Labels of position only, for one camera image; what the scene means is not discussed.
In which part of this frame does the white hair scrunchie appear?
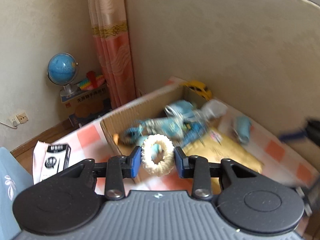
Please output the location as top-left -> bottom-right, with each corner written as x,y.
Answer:
141,134 -> 175,177

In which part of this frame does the blue face mask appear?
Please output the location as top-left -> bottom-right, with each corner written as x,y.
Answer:
233,115 -> 251,145

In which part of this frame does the checkered tablecloth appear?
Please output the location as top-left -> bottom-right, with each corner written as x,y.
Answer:
49,76 -> 318,201

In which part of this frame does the open cardboard box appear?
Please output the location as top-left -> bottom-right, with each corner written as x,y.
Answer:
100,84 -> 216,185

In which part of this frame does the blue mask in box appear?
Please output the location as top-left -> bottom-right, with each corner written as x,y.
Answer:
164,100 -> 201,124

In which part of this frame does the white cloth in box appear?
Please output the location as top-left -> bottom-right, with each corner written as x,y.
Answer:
201,99 -> 228,120

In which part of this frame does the black white carton box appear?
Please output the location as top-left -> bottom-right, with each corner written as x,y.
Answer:
33,141 -> 71,184

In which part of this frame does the cardboard box under globe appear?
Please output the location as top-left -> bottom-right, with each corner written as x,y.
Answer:
61,84 -> 112,123

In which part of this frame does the yellow toy car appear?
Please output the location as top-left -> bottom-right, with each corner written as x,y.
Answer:
182,80 -> 213,101

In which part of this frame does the rainbow pop toy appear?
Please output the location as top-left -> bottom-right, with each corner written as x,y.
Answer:
78,71 -> 105,91

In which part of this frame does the blue floral cloth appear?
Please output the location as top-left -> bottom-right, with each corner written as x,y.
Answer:
0,147 -> 33,239

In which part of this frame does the blue desk globe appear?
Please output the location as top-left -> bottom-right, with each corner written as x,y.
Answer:
47,53 -> 78,96

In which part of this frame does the pink patterned curtain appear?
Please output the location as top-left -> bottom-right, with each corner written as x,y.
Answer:
88,0 -> 136,108

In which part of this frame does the white wall socket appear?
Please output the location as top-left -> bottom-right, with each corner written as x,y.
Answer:
9,112 -> 29,127

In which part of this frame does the white power cable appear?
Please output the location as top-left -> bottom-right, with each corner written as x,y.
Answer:
0,120 -> 18,130

